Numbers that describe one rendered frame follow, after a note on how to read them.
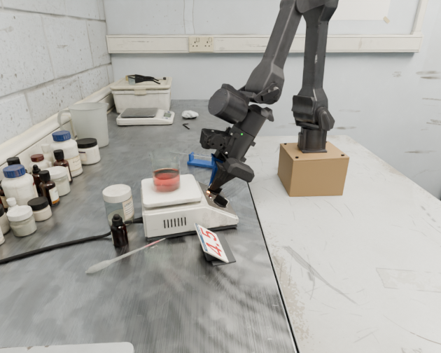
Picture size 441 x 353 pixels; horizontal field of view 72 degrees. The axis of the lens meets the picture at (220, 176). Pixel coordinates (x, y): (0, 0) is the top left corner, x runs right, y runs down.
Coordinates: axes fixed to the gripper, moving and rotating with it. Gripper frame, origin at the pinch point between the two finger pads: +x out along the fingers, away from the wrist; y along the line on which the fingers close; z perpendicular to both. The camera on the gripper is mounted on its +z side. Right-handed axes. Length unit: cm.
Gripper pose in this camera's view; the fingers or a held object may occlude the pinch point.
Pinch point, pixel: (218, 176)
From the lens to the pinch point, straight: 71.2
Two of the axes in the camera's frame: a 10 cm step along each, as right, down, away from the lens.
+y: 2.6, 4.1, -8.7
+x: -4.9, 8.4, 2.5
